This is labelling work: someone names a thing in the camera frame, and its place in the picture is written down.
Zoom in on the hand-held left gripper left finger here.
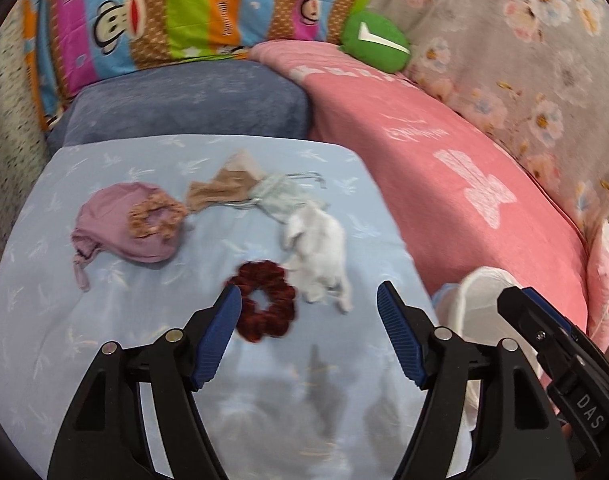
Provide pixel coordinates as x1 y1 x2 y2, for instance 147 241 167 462
47 284 244 480

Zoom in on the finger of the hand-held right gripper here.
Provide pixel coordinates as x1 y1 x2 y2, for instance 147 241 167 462
497 285 594 382

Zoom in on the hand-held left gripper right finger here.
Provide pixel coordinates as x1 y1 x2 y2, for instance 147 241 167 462
376 280 568 480

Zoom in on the bin with white bag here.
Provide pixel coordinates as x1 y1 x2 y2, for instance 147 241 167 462
432 266 550 433

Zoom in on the dark red velvet scrunchie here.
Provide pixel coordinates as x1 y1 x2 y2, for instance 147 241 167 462
225 260 298 343

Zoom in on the white cloth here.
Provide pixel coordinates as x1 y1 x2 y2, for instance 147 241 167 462
282 201 355 315

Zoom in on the brown scrunchie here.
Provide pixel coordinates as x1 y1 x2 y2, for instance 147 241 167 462
128 192 188 241

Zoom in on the beige sheer stocking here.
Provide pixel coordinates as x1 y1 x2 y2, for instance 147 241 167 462
186 149 265 213

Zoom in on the mint drawstring pouch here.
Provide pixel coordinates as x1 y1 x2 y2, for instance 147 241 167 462
247 172 330 225

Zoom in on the purple drawstring pouch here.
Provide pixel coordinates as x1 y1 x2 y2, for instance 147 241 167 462
71 182 185 292

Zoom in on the pink white pillow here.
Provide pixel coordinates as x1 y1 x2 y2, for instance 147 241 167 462
586 219 609 353

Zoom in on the light blue palm print cloth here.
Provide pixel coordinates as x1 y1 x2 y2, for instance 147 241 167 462
0 134 473 480

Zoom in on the pink blanket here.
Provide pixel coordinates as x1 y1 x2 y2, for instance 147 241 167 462
249 40 590 341

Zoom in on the blue-grey cushion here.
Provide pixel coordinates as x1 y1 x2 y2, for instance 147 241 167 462
45 60 313 158

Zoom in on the grey floral cloth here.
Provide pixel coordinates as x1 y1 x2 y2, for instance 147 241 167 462
369 0 609 261

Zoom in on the green cushion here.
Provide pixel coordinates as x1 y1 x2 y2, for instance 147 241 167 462
339 9 411 73

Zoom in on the striped monkey print pillow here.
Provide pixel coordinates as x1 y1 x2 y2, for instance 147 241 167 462
24 0 385 133

